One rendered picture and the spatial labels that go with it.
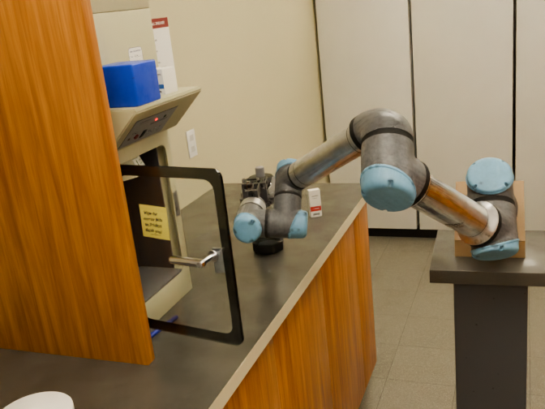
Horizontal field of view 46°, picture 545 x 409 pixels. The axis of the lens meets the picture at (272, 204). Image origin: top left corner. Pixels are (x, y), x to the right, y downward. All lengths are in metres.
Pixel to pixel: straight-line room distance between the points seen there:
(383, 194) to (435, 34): 2.99
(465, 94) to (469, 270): 2.59
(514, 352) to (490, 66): 2.58
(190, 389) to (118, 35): 0.81
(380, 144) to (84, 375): 0.84
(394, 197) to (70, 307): 0.78
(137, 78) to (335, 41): 3.10
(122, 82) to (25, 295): 0.57
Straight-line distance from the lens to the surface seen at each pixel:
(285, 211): 1.69
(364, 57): 4.41
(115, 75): 1.45
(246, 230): 1.67
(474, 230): 1.64
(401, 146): 1.41
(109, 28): 1.57
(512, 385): 2.10
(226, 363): 1.49
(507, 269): 1.87
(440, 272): 1.86
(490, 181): 1.74
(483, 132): 4.39
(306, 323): 2.01
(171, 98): 1.54
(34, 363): 1.68
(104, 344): 1.58
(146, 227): 1.46
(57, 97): 1.41
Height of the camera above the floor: 1.70
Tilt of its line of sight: 17 degrees down
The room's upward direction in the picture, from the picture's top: 6 degrees counter-clockwise
